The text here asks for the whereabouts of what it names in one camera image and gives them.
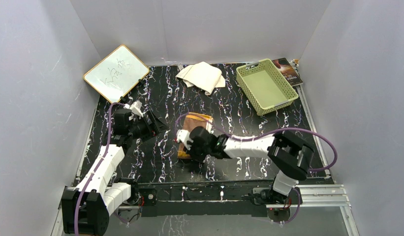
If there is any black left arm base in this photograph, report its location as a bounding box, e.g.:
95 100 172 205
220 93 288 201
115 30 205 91
103 178 157 215

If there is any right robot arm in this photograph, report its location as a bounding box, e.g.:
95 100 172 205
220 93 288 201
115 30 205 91
176 126 314 204

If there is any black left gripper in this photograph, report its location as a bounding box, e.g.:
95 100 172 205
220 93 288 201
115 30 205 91
128 111 169 142

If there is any dark book with red cover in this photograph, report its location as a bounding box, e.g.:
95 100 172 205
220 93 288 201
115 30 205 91
272 58 303 87

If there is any aluminium front rail frame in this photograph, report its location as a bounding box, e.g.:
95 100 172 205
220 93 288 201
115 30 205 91
50 184 360 236

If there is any yellow brown bear towel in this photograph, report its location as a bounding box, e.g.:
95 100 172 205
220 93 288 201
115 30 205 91
178 112 214 160

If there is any crumpled white cloth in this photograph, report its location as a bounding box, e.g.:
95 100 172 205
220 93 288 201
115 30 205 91
176 61 226 95

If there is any green perforated plastic basket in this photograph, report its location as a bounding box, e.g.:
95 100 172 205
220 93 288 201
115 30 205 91
236 59 299 116

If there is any white board with wooden frame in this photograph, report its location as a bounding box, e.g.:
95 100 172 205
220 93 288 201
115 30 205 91
83 45 150 103

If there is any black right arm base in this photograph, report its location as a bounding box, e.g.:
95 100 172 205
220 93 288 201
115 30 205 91
249 187 303 225

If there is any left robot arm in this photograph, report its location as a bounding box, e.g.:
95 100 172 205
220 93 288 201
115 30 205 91
61 100 167 236

